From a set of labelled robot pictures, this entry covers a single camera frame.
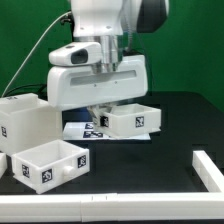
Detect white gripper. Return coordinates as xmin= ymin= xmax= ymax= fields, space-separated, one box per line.
xmin=47 ymin=55 xmax=148 ymax=120

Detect white drawer without knob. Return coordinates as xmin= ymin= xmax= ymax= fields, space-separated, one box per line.
xmin=93 ymin=104 xmax=162 ymax=139

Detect white drawer cabinet box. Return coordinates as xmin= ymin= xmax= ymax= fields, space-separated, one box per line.
xmin=0 ymin=93 xmax=62 ymax=156

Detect white drawer with knob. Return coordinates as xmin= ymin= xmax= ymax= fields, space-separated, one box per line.
xmin=11 ymin=140 xmax=90 ymax=194

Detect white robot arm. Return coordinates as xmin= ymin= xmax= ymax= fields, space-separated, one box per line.
xmin=47 ymin=0 xmax=169 ymax=111

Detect white marker sheet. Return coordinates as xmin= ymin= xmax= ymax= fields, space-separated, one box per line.
xmin=62 ymin=121 xmax=152 ymax=142

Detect white block at left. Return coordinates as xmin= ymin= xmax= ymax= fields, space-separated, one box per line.
xmin=0 ymin=153 xmax=7 ymax=179

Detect black cables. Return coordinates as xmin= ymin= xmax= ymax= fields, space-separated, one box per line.
xmin=3 ymin=83 xmax=48 ymax=99

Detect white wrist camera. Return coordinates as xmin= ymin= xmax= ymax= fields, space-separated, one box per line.
xmin=49 ymin=42 xmax=102 ymax=67

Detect black camera stand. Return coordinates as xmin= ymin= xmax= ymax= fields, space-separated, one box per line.
xmin=60 ymin=12 xmax=74 ymax=25

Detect white front border rail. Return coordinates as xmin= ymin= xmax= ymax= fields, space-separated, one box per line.
xmin=0 ymin=193 xmax=224 ymax=223

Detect white cable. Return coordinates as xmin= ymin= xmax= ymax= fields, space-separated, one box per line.
xmin=1 ymin=10 xmax=73 ymax=98

